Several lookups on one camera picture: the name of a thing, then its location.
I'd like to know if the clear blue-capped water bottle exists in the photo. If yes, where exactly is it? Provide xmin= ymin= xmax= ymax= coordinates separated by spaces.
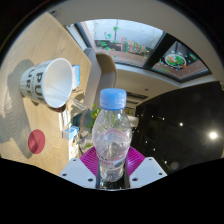
xmin=91 ymin=87 xmax=134 ymax=183

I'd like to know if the window with festive decals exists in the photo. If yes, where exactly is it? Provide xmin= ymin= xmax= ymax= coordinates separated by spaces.
xmin=66 ymin=18 xmax=213 ymax=83

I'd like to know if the flat round red coaster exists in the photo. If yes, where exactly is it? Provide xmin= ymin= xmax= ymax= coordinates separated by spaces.
xmin=27 ymin=128 xmax=47 ymax=155

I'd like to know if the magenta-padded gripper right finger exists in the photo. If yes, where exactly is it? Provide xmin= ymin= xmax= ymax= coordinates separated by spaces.
xmin=124 ymin=146 xmax=168 ymax=190

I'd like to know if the white printed mug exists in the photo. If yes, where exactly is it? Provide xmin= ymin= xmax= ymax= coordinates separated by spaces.
xmin=18 ymin=57 xmax=75 ymax=110

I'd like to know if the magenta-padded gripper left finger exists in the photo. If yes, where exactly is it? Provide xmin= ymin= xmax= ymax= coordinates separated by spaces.
xmin=59 ymin=146 xmax=101 ymax=190

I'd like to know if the group of ceiling lights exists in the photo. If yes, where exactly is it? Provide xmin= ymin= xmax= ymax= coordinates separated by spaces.
xmin=143 ymin=112 xmax=222 ymax=168

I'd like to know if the small light blue box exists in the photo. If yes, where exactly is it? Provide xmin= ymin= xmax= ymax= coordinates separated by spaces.
xmin=62 ymin=125 xmax=81 ymax=141

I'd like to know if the white teal pen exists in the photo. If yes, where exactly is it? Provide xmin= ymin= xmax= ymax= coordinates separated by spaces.
xmin=68 ymin=96 xmax=88 ymax=111

